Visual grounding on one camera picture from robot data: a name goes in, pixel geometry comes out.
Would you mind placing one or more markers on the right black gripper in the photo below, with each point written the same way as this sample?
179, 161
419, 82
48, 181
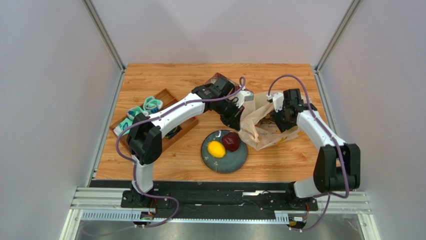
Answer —
281, 117

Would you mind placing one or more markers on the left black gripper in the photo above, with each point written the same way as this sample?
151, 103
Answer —
233, 121

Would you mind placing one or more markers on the dark red fake fruit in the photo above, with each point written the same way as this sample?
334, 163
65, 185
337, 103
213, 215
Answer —
231, 141

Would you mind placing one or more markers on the translucent plastic bag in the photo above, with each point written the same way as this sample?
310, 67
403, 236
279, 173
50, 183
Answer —
258, 129

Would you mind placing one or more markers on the yellow fake fruit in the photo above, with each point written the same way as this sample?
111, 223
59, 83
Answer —
216, 149

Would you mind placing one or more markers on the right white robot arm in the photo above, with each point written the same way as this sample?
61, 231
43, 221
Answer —
338, 164

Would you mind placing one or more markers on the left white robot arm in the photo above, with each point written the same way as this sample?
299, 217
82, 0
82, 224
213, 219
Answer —
145, 135

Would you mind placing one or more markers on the red plaid cloth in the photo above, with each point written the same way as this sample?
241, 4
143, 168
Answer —
216, 76

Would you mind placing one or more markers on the blue ceramic plate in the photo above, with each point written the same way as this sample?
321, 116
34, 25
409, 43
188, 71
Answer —
231, 161

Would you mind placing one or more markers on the wooden compartment tray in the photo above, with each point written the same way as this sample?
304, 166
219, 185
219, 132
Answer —
173, 136

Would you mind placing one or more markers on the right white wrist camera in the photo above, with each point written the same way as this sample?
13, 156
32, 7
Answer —
277, 99

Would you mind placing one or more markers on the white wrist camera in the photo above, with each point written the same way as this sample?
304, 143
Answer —
277, 99
244, 95

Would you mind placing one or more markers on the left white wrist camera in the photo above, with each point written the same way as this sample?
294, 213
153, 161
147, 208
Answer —
244, 95

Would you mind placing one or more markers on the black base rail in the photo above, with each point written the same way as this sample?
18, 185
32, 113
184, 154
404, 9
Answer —
172, 194

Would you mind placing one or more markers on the aluminium frame rail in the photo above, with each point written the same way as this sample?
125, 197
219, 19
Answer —
103, 204

